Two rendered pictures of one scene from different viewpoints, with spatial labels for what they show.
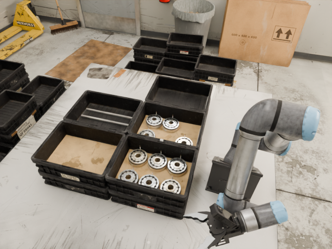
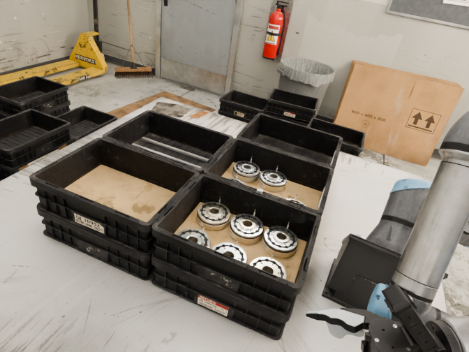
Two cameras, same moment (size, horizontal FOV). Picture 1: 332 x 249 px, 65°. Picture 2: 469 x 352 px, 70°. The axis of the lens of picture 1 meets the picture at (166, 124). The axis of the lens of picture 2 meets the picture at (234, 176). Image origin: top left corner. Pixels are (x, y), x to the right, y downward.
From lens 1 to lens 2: 45 cm
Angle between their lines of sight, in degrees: 11
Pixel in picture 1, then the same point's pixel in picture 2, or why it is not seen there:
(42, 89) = (84, 125)
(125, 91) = not seen: hidden behind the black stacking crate
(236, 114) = (370, 193)
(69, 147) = (100, 181)
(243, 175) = (444, 244)
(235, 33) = (357, 110)
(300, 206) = not seen: outside the picture
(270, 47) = (403, 136)
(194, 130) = (310, 195)
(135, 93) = not seen: hidden behind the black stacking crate
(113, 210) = (151, 301)
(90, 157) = (132, 201)
